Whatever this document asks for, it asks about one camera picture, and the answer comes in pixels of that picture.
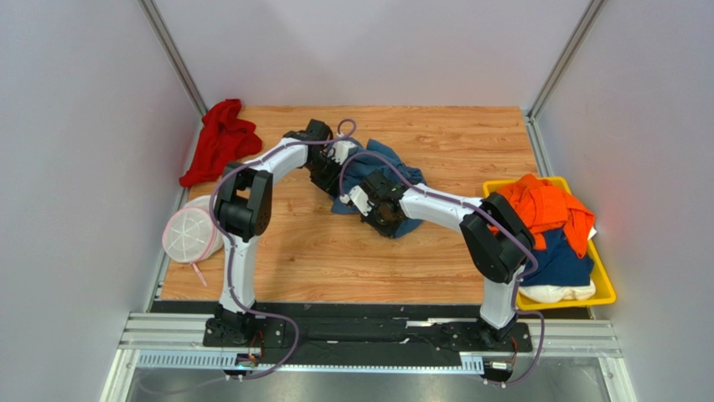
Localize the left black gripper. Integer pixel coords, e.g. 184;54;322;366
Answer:
306;155;349;200

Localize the teal blue t shirt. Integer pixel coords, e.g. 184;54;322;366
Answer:
330;139;427;239

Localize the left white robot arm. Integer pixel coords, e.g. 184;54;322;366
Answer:
204;119;335;348

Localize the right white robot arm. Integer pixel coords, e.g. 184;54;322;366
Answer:
342;172;535;347

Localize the red t shirt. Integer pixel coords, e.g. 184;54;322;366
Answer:
178;99;263;188

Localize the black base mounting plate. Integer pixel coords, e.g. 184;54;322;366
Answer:
203;302;534;368

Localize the white mesh laundry bag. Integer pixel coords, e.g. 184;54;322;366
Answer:
162;195;224;286

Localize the orange t shirt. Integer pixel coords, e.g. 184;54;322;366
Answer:
483;173;596;258

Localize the white t shirt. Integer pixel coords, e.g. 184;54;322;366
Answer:
519;281;597;304

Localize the navy blue t shirt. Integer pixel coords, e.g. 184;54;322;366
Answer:
521;229;594;287

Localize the yellow plastic bin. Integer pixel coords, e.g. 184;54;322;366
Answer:
516;177;617;311

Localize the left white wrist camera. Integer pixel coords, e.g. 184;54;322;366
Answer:
327;140;360;165

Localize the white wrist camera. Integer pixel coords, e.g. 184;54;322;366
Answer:
339;186;373;217
327;140;360;165

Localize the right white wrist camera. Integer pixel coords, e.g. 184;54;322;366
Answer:
339;186;373;217

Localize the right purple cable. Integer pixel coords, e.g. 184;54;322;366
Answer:
339;150;548;388

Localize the purple cable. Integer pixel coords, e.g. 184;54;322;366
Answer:
209;118;358;381
339;150;548;388

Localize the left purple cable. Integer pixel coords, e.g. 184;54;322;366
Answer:
209;118;358;381

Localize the aluminium frame rail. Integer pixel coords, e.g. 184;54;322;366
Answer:
101;313;636;401

